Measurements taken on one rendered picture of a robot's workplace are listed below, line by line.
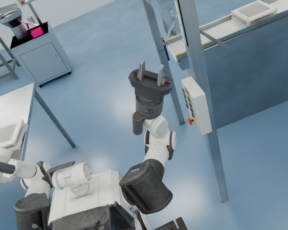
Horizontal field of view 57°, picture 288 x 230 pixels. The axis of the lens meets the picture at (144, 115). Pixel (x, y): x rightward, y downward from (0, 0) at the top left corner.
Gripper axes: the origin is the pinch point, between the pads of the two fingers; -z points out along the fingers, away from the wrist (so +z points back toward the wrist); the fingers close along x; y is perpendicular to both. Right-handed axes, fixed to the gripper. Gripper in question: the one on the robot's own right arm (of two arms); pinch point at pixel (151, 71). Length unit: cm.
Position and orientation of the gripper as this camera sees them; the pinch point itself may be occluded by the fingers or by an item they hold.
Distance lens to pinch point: 72.3
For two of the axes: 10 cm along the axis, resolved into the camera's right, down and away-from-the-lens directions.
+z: -0.2, 5.3, 8.5
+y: 3.5, -7.9, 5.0
